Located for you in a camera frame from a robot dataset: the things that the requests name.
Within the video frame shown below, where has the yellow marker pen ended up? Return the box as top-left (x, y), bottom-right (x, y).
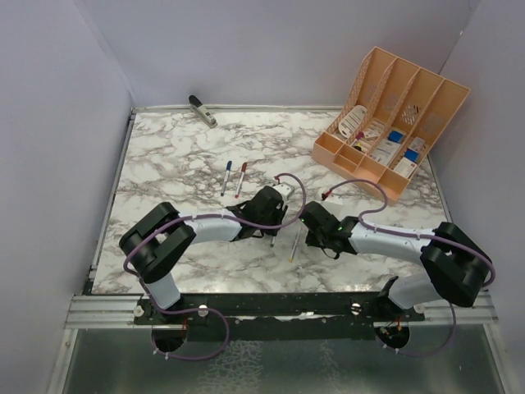
top-left (288, 228), bottom-right (301, 263)

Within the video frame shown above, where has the red marker pen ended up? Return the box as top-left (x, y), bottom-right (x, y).
top-left (235, 169), bottom-right (245, 199)

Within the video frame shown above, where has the blue marker pen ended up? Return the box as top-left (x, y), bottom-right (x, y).
top-left (220, 170), bottom-right (231, 197)

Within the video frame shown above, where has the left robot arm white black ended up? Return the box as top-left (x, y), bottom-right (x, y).
top-left (130, 183), bottom-right (294, 324)

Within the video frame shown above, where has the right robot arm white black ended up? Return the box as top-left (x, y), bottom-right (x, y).
top-left (300, 202), bottom-right (494, 321)

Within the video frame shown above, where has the white card packet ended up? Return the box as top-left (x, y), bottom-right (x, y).
top-left (370, 140), bottom-right (400, 165)

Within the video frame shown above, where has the white oval tag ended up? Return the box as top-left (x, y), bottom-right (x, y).
top-left (337, 105), bottom-right (368, 139)

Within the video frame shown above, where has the blue eraser box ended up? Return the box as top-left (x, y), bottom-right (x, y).
top-left (387, 130), bottom-right (406, 144)
top-left (404, 149), bottom-right (419, 163)

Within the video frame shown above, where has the grey black stapler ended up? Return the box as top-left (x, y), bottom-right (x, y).
top-left (188, 94), bottom-right (217, 128)

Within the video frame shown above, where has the white red box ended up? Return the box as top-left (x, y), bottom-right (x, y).
top-left (408, 137), bottom-right (426, 153)

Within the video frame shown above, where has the peach desk file organizer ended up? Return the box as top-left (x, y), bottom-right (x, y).
top-left (312, 47), bottom-right (470, 204)

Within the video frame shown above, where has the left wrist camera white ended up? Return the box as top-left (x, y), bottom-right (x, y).
top-left (272, 182), bottom-right (295, 204)

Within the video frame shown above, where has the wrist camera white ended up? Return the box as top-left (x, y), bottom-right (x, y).
top-left (321, 195), bottom-right (344, 216)
top-left (272, 182), bottom-right (295, 204)

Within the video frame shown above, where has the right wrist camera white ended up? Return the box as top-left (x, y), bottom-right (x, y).
top-left (321, 195), bottom-right (344, 216)

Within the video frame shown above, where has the black mounting rail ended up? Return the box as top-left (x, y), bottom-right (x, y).
top-left (135, 277), bottom-right (427, 341)

